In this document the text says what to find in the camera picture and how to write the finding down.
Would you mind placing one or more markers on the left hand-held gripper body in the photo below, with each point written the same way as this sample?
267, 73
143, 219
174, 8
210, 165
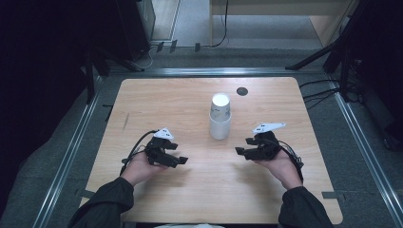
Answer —
157, 152

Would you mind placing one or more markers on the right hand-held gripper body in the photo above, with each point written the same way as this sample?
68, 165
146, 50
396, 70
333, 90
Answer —
267, 147

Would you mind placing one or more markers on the white paper cup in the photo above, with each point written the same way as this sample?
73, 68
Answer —
220, 130
220, 106

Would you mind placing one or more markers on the person's left hand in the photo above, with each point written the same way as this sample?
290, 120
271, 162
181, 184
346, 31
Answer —
139, 167

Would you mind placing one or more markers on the person's right hand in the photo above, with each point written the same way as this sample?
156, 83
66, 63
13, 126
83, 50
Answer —
285, 169

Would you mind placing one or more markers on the round black table grommet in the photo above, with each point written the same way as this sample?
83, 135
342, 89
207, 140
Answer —
242, 91

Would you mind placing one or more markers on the black tape strip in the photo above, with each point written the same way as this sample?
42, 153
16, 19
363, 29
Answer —
109, 110

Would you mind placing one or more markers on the grey tape strip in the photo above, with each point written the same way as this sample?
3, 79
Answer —
332, 195
84, 193

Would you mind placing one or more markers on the black tripod stand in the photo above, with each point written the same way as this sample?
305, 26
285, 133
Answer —
320, 53
90, 76

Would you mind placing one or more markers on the black cabinet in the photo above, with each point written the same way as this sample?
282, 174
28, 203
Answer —
134, 28

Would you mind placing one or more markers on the light wooden furniture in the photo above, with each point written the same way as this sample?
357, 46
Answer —
326, 25

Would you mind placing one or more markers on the metal floor rail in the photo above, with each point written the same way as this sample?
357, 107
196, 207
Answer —
68, 158
364, 148

